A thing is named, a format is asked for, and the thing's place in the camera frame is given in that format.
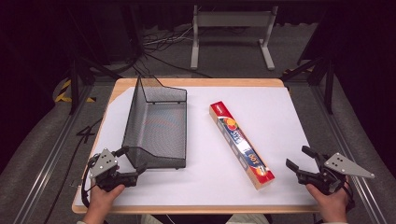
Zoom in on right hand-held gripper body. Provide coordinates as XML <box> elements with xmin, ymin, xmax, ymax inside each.
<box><xmin>295</xmin><ymin>151</ymin><xmax>376</xmax><ymax>197</ymax></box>

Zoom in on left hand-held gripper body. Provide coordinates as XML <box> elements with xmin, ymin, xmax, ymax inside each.
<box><xmin>88</xmin><ymin>147</ymin><xmax>140</xmax><ymax>192</ymax></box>

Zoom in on black wire mesh basket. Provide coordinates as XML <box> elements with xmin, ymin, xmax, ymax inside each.
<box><xmin>120</xmin><ymin>74</ymin><xmax>189</xmax><ymax>171</ymax></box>

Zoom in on long red cling film box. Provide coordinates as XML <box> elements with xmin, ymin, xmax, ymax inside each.
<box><xmin>208</xmin><ymin>100</ymin><xmax>276</xmax><ymax>191</ymax></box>

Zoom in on person's right hand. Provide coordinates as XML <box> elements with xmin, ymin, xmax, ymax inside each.
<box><xmin>304</xmin><ymin>182</ymin><xmax>351</xmax><ymax>223</ymax></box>

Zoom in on person's left hand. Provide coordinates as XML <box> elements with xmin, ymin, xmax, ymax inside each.
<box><xmin>82</xmin><ymin>183</ymin><xmax>126</xmax><ymax>222</ymax></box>

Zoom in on black tape floor mark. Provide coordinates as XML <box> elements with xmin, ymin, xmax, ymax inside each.
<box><xmin>76</xmin><ymin>125</ymin><xmax>96</xmax><ymax>145</ymax></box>

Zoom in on white table mat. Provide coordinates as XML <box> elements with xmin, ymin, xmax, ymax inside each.
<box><xmin>74</xmin><ymin>86</ymin><xmax>318</xmax><ymax>207</ymax></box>

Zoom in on black metal stand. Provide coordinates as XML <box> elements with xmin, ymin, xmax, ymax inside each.
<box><xmin>66</xmin><ymin>46</ymin><xmax>123</xmax><ymax>116</ymax></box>
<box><xmin>280</xmin><ymin>46</ymin><xmax>336</xmax><ymax>116</ymax></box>

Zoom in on yellow black hazard tape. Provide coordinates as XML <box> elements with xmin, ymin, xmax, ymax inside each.
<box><xmin>53</xmin><ymin>78</ymin><xmax>97</xmax><ymax>104</ymax></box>

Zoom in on grey metal stand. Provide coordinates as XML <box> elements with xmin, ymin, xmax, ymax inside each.
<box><xmin>190</xmin><ymin>4</ymin><xmax>280</xmax><ymax>72</ymax></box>

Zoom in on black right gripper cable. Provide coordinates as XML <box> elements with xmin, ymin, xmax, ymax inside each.
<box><xmin>341</xmin><ymin>179</ymin><xmax>357</xmax><ymax>213</ymax></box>

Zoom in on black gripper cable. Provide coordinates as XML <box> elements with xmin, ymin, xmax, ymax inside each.
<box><xmin>80</xmin><ymin>153</ymin><xmax>101</xmax><ymax>209</ymax></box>
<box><xmin>341</xmin><ymin>179</ymin><xmax>357</xmax><ymax>213</ymax></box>

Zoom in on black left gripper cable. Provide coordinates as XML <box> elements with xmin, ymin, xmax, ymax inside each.
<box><xmin>80</xmin><ymin>153</ymin><xmax>101</xmax><ymax>209</ymax></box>

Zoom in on aluminium floor rail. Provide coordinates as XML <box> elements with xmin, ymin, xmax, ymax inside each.
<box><xmin>12</xmin><ymin>83</ymin><xmax>95</xmax><ymax>224</ymax></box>
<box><xmin>310</xmin><ymin>83</ymin><xmax>389</xmax><ymax>224</ymax></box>

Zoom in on thin black floor cable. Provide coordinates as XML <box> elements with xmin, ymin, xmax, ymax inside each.
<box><xmin>42</xmin><ymin>117</ymin><xmax>105</xmax><ymax>224</ymax></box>

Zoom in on white floor cables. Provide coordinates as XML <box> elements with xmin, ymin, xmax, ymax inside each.
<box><xmin>143</xmin><ymin>25</ymin><xmax>194</xmax><ymax>47</ymax></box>

